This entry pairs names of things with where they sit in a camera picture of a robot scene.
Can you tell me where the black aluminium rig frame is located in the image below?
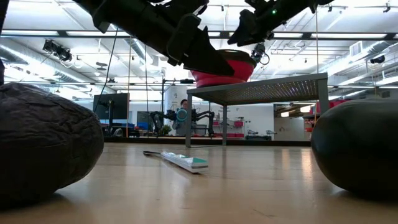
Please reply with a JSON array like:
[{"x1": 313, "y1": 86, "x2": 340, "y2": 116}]
[{"x1": 0, "y1": 29, "x2": 398, "y2": 147}]

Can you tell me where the red storage bin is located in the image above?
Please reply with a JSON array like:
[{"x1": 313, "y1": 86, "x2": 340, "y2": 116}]
[{"x1": 316, "y1": 99, "x2": 349, "y2": 115}]

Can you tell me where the black camera with cable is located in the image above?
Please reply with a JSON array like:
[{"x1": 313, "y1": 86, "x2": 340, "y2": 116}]
[{"x1": 251, "y1": 42, "x2": 271, "y2": 65}]

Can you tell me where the white teal toothbrush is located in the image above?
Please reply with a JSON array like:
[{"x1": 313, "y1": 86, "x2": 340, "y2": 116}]
[{"x1": 142, "y1": 150, "x2": 209, "y2": 174}]

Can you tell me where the black ceiling-mounted device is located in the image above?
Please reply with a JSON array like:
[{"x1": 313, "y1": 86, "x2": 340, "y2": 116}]
[{"x1": 369, "y1": 54, "x2": 386, "y2": 65}]

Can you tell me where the dark brown wrinkled fruit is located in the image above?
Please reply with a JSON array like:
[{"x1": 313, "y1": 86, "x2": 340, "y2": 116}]
[{"x1": 0, "y1": 82, "x2": 105, "y2": 208}]

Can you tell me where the grey perforated metal stand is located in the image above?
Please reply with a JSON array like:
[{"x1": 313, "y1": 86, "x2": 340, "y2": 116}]
[{"x1": 185, "y1": 72, "x2": 330, "y2": 148}]

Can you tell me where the white air vent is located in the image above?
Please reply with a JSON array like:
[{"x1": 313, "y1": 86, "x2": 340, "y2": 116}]
[{"x1": 349, "y1": 40, "x2": 363, "y2": 57}]

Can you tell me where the red collapsible bowl grey rim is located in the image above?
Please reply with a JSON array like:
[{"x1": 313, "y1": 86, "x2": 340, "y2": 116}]
[{"x1": 190, "y1": 49, "x2": 257, "y2": 89}]

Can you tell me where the person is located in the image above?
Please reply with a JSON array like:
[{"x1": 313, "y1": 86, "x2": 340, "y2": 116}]
[{"x1": 172, "y1": 98, "x2": 192, "y2": 137}]

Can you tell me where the black monitor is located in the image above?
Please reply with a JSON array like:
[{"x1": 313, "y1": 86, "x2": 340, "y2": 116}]
[{"x1": 92, "y1": 92, "x2": 131, "y2": 121}]

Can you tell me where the dark green smooth fruit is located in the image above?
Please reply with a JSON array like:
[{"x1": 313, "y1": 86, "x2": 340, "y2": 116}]
[{"x1": 310, "y1": 98, "x2": 398, "y2": 200}]

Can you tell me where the black ceiling spotlight cluster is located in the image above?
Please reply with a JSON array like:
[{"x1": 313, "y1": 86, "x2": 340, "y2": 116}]
[{"x1": 42, "y1": 39, "x2": 73, "y2": 62}]

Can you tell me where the yellow hanging rope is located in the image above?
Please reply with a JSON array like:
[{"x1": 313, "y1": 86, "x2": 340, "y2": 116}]
[{"x1": 313, "y1": 6, "x2": 320, "y2": 125}]

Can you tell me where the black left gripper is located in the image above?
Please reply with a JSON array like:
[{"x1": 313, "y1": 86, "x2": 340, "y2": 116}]
[{"x1": 93, "y1": 0, "x2": 236, "y2": 77}]

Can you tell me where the teal round object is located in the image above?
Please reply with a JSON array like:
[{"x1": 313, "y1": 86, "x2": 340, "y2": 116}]
[{"x1": 175, "y1": 108, "x2": 188, "y2": 123}]

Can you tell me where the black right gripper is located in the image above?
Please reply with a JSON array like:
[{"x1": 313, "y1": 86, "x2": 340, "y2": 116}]
[{"x1": 226, "y1": 0, "x2": 315, "y2": 47}]

